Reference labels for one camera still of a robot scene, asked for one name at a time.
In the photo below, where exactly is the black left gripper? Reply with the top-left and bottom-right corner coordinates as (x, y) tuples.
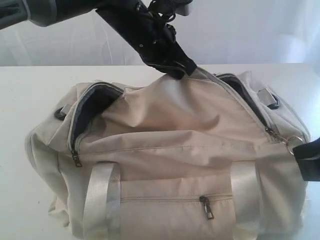
(96, 0), (197, 80)

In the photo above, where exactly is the beige canvas duffel bag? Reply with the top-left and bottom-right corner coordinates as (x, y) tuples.
(25, 68), (310, 240)

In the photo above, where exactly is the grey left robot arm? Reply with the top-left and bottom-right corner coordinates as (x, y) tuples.
(0, 0), (197, 79)

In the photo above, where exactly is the white backdrop curtain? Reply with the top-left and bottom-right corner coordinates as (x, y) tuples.
(0, 0), (320, 71)

